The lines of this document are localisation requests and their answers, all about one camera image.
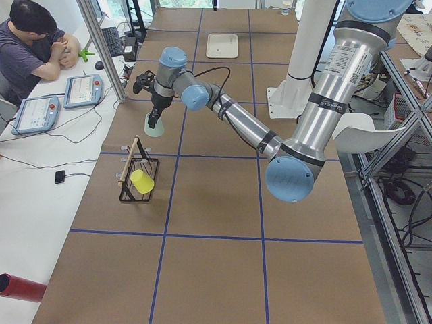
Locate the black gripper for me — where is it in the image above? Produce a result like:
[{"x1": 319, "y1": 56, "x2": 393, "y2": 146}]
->
[{"x1": 133, "y1": 70, "x2": 174, "y2": 128}]

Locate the yellow cup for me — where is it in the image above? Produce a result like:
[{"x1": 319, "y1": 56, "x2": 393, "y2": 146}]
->
[{"x1": 130, "y1": 169, "x2": 155, "y2": 194}]

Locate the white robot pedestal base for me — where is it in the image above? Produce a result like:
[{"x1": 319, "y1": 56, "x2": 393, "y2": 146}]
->
[{"x1": 267, "y1": 0, "x2": 339, "y2": 119}]

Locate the small black puck device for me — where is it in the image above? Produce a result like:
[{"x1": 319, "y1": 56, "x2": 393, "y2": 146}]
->
[{"x1": 54, "y1": 170, "x2": 66, "y2": 184}]

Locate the cream rabbit tray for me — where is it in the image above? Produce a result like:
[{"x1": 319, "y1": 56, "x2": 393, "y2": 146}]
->
[{"x1": 206, "y1": 33, "x2": 238, "y2": 59}]

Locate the teach pendant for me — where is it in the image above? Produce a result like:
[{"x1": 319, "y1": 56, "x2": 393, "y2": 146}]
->
[
  {"x1": 63, "y1": 74, "x2": 103, "y2": 109},
  {"x1": 11, "y1": 95, "x2": 60, "y2": 135}
]

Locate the green plastic clamp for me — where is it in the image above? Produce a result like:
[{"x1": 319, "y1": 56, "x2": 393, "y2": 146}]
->
[{"x1": 78, "y1": 49, "x2": 95, "y2": 63}]

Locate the black computer mouse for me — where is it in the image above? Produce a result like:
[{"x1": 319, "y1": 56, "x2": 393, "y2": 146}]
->
[{"x1": 94, "y1": 61, "x2": 104, "y2": 70}]

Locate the pale green cup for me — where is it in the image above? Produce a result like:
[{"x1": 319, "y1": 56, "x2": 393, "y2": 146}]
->
[{"x1": 144, "y1": 113, "x2": 165, "y2": 138}]

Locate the aluminium frame post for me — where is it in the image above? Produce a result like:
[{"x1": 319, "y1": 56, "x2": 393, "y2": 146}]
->
[{"x1": 76, "y1": 0, "x2": 126, "y2": 103}]

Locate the black keyboard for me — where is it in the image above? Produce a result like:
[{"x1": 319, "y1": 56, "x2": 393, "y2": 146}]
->
[{"x1": 101, "y1": 27, "x2": 123, "y2": 57}]

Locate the near teach pendant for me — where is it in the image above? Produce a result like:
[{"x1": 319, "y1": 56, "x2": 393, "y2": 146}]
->
[{"x1": 11, "y1": 95, "x2": 60, "y2": 135}]

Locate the far teach pendant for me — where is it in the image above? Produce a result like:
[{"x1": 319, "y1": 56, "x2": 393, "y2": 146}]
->
[{"x1": 63, "y1": 74, "x2": 103, "y2": 109}]

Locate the white chair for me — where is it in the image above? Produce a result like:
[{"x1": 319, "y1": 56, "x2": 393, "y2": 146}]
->
[{"x1": 332, "y1": 113, "x2": 405, "y2": 153}]

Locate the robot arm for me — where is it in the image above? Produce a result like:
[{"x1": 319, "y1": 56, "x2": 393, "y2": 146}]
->
[{"x1": 133, "y1": 1, "x2": 410, "y2": 203}]

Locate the seated person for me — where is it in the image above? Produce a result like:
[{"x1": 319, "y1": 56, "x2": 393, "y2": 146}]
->
[{"x1": 1, "y1": 1, "x2": 81, "y2": 106}]

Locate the black wire cup rack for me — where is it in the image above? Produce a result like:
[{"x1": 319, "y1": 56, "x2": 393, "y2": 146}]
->
[{"x1": 117, "y1": 135, "x2": 160, "y2": 203}]

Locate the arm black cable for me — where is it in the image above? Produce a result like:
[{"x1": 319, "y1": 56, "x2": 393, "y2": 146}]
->
[{"x1": 182, "y1": 66, "x2": 281, "y2": 156}]

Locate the paper cup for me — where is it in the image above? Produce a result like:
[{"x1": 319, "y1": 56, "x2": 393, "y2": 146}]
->
[{"x1": 281, "y1": 0, "x2": 293, "y2": 16}]

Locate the red cylinder bottle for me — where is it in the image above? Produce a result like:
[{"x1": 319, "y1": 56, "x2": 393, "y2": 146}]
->
[{"x1": 1, "y1": 273, "x2": 47, "y2": 302}]

